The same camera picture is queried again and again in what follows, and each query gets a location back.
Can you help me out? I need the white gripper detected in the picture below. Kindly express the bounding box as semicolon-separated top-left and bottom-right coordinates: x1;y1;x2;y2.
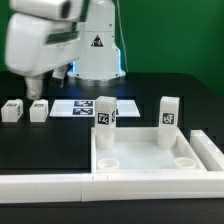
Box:
5;13;84;100

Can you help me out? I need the white square tabletop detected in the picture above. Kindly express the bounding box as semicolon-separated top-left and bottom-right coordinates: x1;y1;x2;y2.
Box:
91;127;206;172

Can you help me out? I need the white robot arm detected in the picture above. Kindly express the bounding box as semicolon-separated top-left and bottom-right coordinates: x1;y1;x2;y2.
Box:
5;0;125;100

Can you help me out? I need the white marker sheet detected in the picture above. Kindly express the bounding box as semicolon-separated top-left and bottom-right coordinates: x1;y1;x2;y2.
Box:
50;99;140;117

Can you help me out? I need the white cable on wall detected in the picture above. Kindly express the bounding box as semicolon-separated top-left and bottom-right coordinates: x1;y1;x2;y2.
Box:
116;0;130;73

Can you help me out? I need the white L-shaped obstacle wall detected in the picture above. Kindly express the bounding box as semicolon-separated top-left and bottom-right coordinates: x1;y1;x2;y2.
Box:
0;130;224;203

